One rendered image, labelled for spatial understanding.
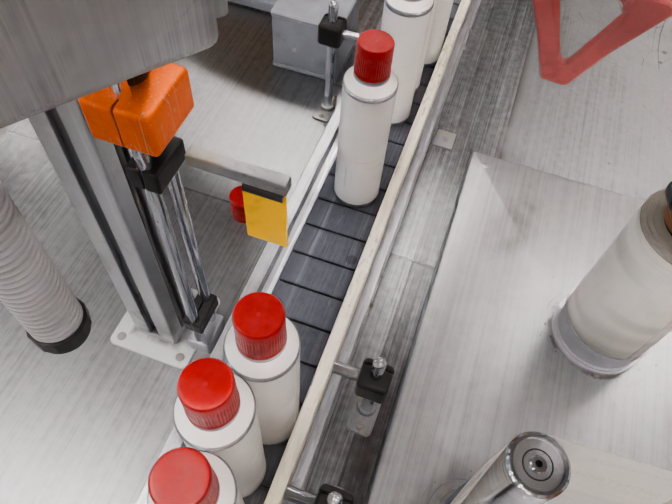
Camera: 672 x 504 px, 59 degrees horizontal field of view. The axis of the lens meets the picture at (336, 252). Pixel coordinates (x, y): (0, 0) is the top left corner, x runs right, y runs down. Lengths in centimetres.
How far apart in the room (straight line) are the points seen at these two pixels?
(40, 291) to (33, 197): 47
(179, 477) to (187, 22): 23
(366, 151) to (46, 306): 36
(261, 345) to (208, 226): 37
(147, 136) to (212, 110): 52
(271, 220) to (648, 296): 30
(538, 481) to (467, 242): 35
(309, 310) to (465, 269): 17
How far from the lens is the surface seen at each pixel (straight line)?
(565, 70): 34
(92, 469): 63
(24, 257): 31
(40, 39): 18
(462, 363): 60
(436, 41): 83
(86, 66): 19
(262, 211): 39
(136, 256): 50
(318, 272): 62
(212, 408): 35
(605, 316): 56
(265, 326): 36
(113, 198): 44
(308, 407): 52
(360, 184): 64
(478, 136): 85
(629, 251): 52
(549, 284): 67
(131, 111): 32
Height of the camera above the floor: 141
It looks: 57 degrees down
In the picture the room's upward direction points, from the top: 6 degrees clockwise
